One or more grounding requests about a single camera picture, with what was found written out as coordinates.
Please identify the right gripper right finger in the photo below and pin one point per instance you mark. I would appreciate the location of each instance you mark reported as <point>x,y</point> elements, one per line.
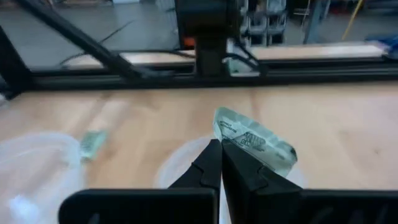
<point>255,193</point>

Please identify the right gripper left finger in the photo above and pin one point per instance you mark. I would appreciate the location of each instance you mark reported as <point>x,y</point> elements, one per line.
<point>205,169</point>

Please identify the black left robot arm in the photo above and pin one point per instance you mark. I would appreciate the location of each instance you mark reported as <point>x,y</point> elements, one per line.
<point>205,25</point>

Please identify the clear plastic deli container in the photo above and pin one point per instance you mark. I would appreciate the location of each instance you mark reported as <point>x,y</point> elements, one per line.
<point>180,161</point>
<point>37,174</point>

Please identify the grey storage rack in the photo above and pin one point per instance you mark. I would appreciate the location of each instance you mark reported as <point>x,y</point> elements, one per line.
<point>264,25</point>

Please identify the black aluminium table frame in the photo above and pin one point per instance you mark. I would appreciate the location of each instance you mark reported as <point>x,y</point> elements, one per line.
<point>217,81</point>

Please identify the grey metal post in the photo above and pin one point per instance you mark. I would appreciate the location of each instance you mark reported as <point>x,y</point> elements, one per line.
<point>314,21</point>

